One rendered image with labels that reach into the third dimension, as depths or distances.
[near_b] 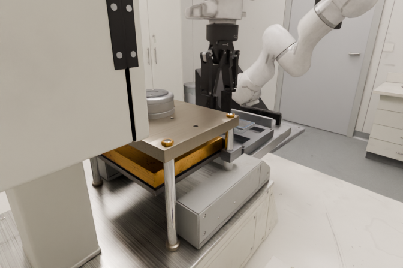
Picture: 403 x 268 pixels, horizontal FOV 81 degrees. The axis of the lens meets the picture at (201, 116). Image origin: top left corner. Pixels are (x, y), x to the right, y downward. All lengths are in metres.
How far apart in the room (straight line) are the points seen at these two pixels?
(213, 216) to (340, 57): 3.14
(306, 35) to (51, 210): 0.95
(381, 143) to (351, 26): 1.37
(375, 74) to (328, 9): 2.43
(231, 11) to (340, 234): 0.63
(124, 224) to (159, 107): 0.22
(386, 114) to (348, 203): 2.01
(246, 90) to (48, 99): 1.05
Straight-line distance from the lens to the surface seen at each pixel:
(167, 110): 0.43
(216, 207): 0.41
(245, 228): 0.54
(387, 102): 2.82
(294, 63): 1.07
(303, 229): 0.76
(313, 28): 1.02
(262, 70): 1.12
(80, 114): 0.20
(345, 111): 3.49
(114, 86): 0.21
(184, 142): 0.33
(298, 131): 1.38
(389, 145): 2.93
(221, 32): 0.55
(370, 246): 0.79
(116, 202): 0.53
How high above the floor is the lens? 1.25
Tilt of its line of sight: 20 degrees down
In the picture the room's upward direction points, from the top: straight up
